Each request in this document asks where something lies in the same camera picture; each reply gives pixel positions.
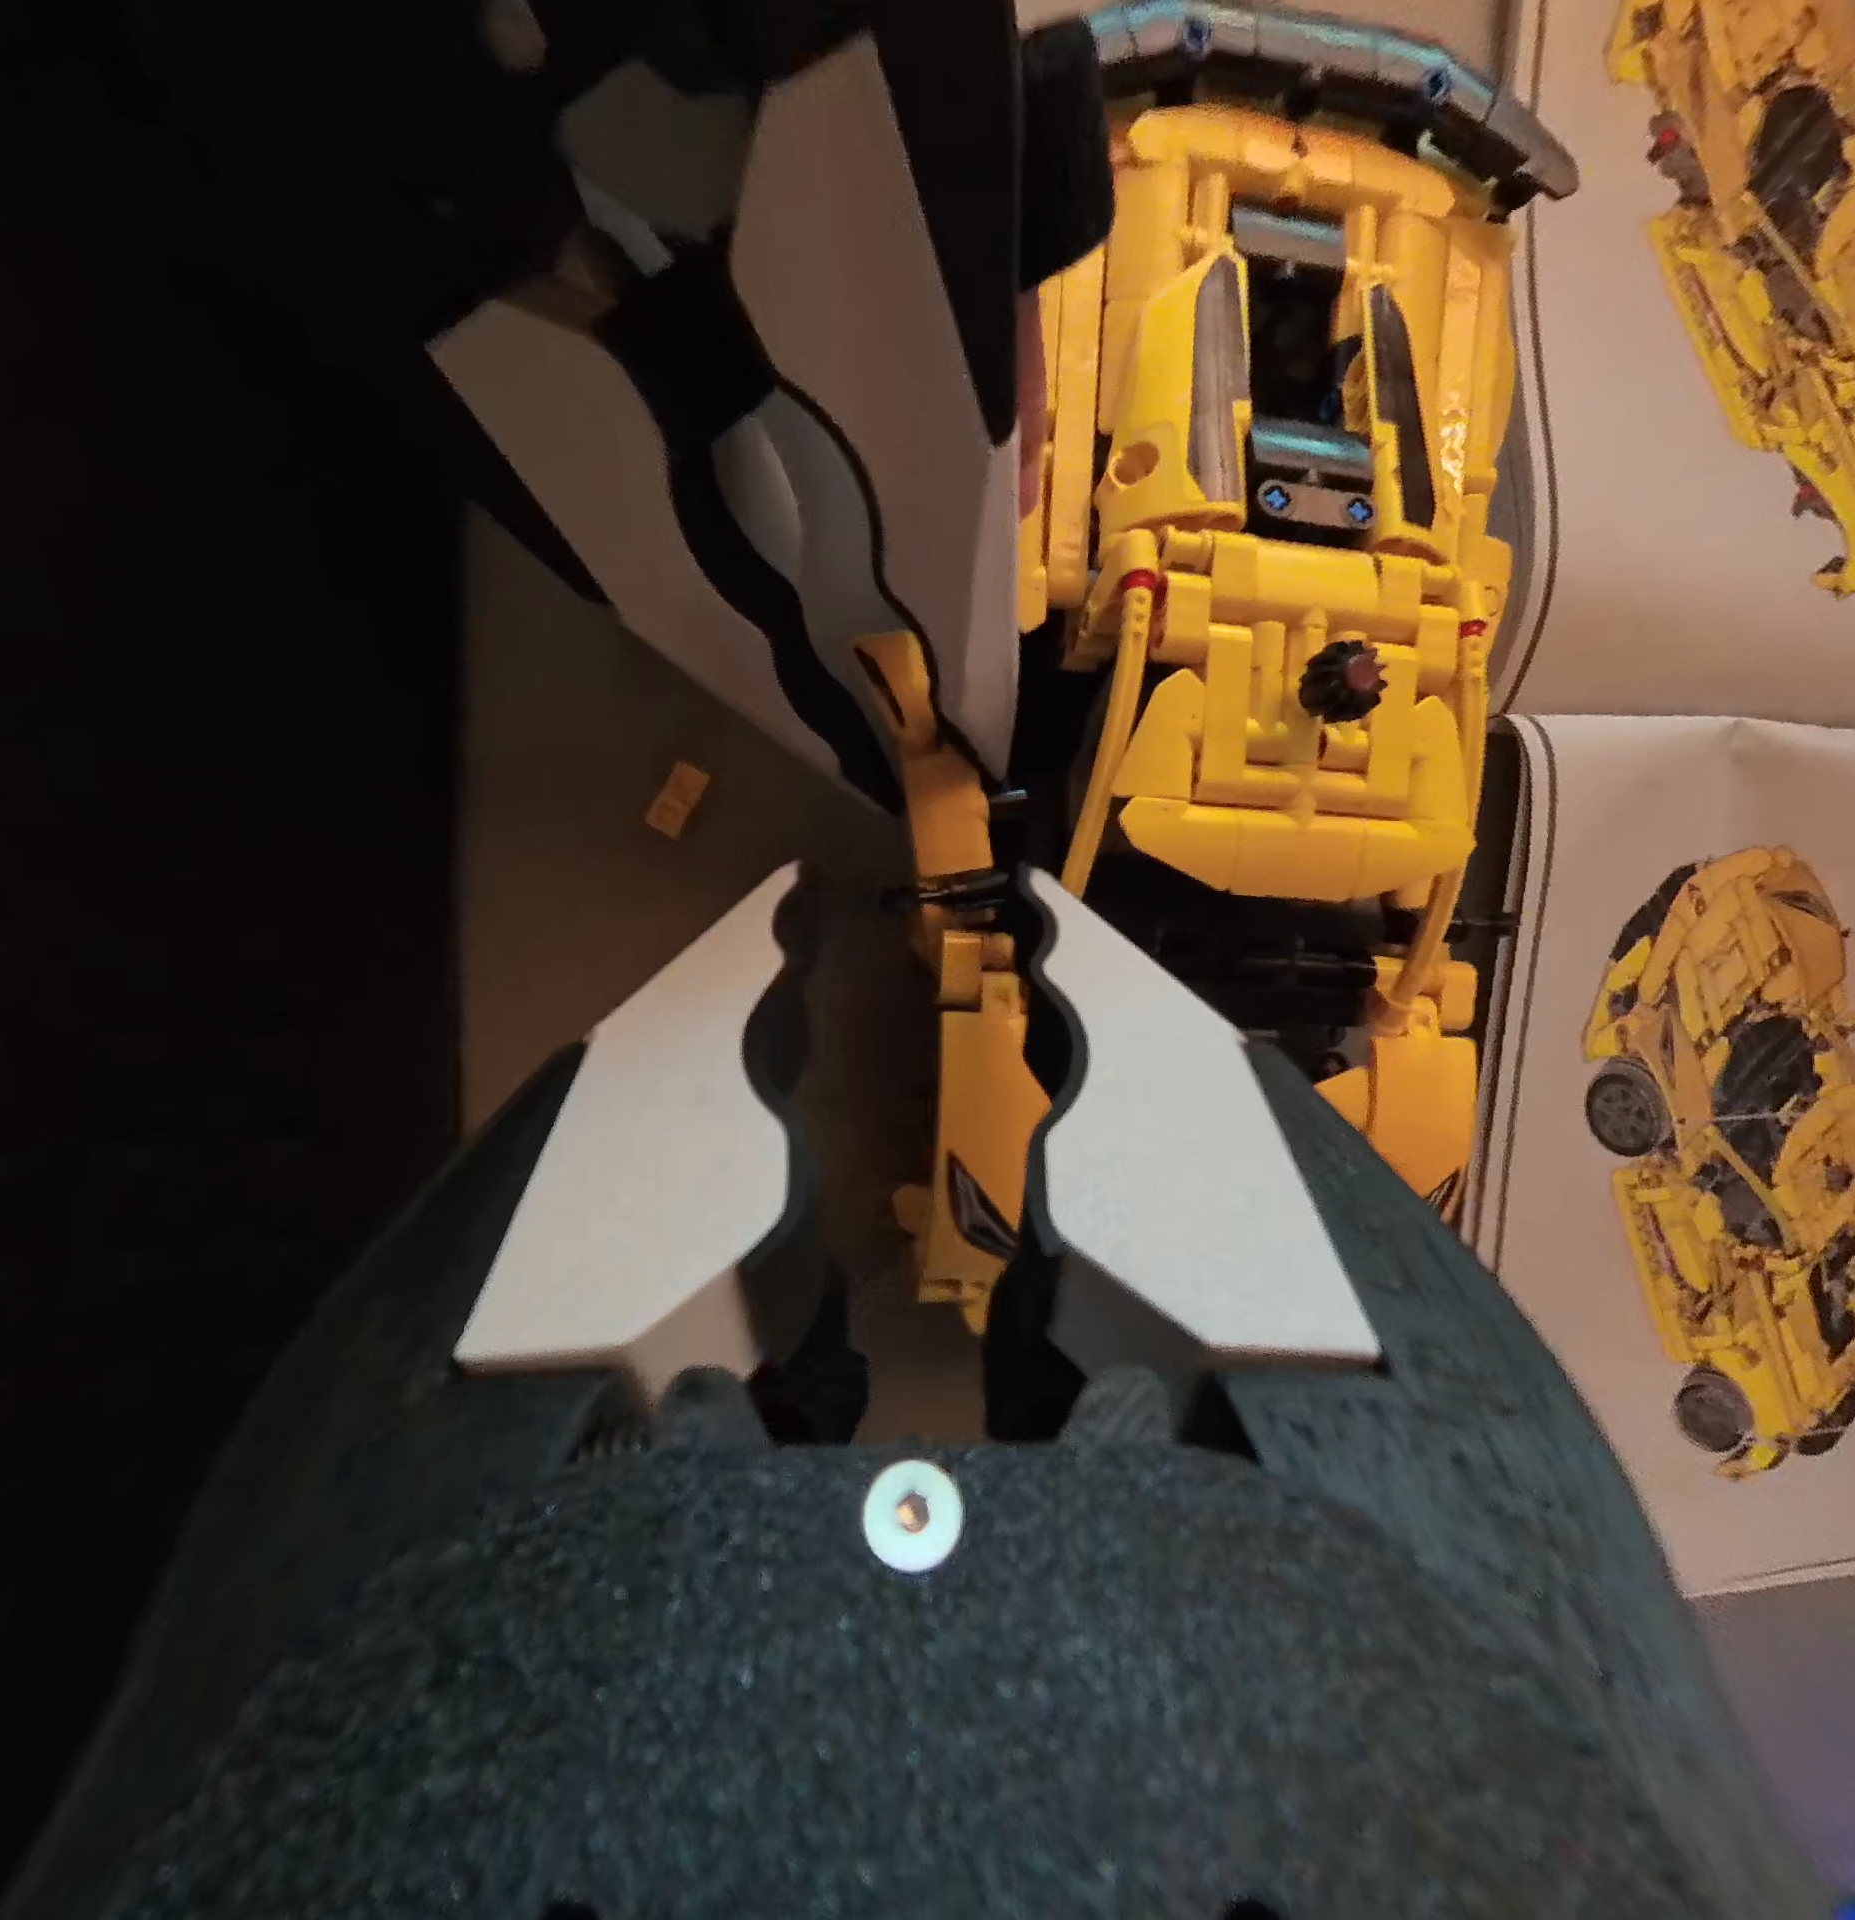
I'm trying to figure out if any grey desk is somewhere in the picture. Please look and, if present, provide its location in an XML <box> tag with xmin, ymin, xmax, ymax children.
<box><xmin>453</xmin><ymin>0</ymin><xmax>1855</xmax><ymax>1920</ymax></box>

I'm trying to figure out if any yellow toy brick car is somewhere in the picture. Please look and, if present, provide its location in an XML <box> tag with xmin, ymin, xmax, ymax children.
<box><xmin>851</xmin><ymin>0</ymin><xmax>1582</xmax><ymax>1338</ymax></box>

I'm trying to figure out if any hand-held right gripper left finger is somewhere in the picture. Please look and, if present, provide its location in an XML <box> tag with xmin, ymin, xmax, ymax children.
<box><xmin>453</xmin><ymin>864</ymin><xmax>869</xmax><ymax>1446</ymax></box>

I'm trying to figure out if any open instruction booklet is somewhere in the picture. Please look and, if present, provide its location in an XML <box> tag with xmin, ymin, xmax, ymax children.
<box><xmin>1466</xmin><ymin>0</ymin><xmax>1855</xmax><ymax>1599</ymax></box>

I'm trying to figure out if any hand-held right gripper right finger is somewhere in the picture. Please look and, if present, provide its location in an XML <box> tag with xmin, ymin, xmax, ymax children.
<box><xmin>986</xmin><ymin>865</ymin><xmax>1384</xmax><ymax>1446</ymax></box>

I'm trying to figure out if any small black round brick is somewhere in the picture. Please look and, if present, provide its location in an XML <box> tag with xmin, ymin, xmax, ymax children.
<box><xmin>1296</xmin><ymin>635</ymin><xmax>1386</xmax><ymax>723</ymax></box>

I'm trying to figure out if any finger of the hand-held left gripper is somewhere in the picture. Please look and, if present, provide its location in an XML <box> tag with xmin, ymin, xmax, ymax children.
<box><xmin>729</xmin><ymin>33</ymin><xmax>1028</xmax><ymax>768</ymax></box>
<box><xmin>429</xmin><ymin>288</ymin><xmax>901</xmax><ymax>821</ymax></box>

